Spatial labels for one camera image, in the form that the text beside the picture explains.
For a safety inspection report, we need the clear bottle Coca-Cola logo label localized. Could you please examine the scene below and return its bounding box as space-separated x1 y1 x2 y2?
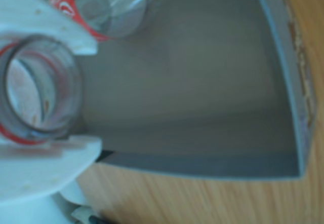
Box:
49 0 208 42

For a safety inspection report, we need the clear bottle Coke nutrition label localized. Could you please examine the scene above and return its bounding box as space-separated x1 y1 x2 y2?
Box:
0 33 83 145

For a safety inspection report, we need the grey cardboard box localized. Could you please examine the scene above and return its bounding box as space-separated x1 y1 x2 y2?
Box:
75 0 317 181

